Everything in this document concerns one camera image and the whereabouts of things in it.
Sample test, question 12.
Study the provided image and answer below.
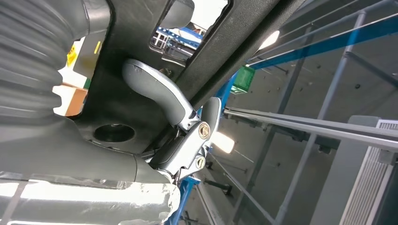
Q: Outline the grey air conditioning unit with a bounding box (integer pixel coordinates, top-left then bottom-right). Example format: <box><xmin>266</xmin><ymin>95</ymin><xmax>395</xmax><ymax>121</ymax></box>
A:
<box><xmin>309</xmin><ymin>115</ymin><xmax>398</xmax><ymax>225</ymax></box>

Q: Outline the ceiling light panel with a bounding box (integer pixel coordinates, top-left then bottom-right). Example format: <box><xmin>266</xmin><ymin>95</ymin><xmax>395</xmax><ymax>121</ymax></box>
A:
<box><xmin>260</xmin><ymin>30</ymin><xmax>281</xmax><ymax>50</ymax></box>
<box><xmin>213</xmin><ymin>132</ymin><xmax>235</xmax><ymax>154</ymax></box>

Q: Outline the grey laptop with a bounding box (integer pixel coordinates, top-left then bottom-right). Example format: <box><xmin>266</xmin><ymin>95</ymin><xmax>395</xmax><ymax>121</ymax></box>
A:
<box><xmin>74</xmin><ymin>32</ymin><xmax>105</xmax><ymax>80</ymax></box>

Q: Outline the green plastic crate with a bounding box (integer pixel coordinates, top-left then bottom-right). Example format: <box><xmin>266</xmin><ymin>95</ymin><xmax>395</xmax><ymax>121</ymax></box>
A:
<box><xmin>230</xmin><ymin>66</ymin><xmax>256</xmax><ymax>95</ymax></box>

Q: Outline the yellow packet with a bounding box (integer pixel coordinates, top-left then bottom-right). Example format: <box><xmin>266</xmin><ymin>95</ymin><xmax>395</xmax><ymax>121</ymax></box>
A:
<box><xmin>66</xmin><ymin>43</ymin><xmax>77</xmax><ymax>68</ymax></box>

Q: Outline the blue shelving rack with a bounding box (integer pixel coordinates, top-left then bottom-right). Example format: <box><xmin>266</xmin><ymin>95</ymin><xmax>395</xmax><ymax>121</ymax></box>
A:
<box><xmin>165</xmin><ymin>14</ymin><xmax>398</xmax><ymax>225</ymax></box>

